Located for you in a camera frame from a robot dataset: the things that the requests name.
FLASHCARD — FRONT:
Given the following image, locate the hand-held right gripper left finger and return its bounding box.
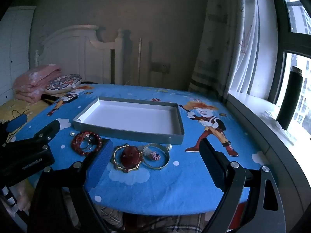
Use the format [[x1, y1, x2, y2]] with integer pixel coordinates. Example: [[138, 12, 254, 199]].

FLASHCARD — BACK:
[[27, 138, 113, 233]]

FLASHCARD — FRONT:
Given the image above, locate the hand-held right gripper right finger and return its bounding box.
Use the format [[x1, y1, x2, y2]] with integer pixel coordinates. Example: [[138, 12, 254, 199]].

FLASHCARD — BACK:
[[200, 138, 286, 233]]

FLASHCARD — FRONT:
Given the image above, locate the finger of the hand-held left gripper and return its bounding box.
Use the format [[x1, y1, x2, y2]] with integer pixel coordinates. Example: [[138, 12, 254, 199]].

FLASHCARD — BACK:
[[0, 115, 28, 143], [34, 120, 61, 143]]

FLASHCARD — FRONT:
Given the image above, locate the silver ring charm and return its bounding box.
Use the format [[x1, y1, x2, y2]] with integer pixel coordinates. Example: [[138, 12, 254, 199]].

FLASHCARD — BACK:
[[81, 138, 95, 150]]

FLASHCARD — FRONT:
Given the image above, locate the gold segmented bracelet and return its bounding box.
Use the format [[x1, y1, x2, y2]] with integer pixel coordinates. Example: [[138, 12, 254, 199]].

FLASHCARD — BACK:
[[110, 144, 146, 173]]

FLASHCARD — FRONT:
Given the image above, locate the dark red bead bracelet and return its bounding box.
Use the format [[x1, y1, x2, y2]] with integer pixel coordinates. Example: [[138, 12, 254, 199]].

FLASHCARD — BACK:
[[71, 132, 103, 157]]

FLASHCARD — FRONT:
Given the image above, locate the red stone pendant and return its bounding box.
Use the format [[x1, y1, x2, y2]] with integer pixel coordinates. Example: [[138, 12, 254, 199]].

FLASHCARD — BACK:
[[121, 146, 144, 168]]

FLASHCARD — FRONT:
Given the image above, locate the clear glass bangle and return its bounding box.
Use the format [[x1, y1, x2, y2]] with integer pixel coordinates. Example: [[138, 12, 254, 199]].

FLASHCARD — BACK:
[[141, 144, 170, 171]]

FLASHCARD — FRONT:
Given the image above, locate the pink striped bead charm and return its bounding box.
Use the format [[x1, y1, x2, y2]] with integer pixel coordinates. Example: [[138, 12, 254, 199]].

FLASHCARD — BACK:
[[147, 150, 162, 161]]

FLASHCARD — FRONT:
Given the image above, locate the grey tray with white inside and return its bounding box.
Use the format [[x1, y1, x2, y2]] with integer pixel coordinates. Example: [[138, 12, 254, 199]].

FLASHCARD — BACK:
[[72, 97, 185, 145]]

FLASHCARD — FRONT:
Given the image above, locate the yellow bed sheet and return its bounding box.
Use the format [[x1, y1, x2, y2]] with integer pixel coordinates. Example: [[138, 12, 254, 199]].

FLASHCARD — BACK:
[[0, 95, 52, 141]]

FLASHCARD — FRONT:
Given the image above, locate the pink folded blanket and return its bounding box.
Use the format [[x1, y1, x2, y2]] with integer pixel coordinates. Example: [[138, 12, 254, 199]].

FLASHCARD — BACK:
[[13, 64, 62, 102]]

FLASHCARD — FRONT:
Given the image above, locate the blue cartoon tablecloth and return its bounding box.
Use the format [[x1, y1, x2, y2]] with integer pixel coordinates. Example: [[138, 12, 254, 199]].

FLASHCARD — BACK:
[[15, 84, 268, 216]]

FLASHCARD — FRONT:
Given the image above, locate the patterned pillow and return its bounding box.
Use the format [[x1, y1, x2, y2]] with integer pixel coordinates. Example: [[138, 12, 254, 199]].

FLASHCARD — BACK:
[[45, 74, 82, 95]]

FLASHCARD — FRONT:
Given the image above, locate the white wardrobe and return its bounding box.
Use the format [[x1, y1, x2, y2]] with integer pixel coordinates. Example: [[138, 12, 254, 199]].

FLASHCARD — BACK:
[[0, 6, 37, 106]]

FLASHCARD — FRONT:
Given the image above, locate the white window sill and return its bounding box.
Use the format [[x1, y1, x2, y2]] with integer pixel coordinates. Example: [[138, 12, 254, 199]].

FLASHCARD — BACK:
[[227, 91, 311, 148]]

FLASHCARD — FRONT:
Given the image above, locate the plaid cloth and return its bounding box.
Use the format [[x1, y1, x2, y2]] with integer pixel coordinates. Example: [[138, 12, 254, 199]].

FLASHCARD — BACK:
[[95, 204, 214, 233]]

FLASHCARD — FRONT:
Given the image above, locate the white bed headboard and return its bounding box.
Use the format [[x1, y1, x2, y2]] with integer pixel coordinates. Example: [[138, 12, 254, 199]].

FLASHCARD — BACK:
[[35, 25, 133, 85]]

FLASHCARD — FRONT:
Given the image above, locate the black cylinder bottle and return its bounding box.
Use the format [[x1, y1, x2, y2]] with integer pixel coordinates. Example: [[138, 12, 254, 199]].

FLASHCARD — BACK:
[[276, 66, 304, 130]]

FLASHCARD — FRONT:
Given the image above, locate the pale patterned curtain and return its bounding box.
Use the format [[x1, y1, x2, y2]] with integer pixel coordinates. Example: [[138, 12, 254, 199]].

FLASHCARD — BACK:
[[188, 0, 270, 97]]

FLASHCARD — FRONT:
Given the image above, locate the dark window frame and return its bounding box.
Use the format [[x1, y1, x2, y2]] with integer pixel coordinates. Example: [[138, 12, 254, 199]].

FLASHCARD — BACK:
[[267, 0, 311, 107]]

